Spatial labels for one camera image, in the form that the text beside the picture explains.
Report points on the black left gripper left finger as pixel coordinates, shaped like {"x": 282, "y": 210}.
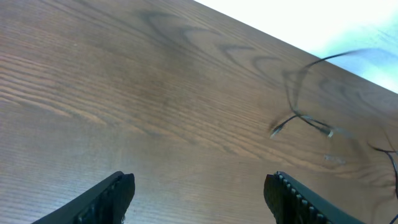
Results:
{"x": 105, "y": 203}

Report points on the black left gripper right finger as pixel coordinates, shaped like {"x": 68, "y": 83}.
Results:
{"x": 292, "y": 202}

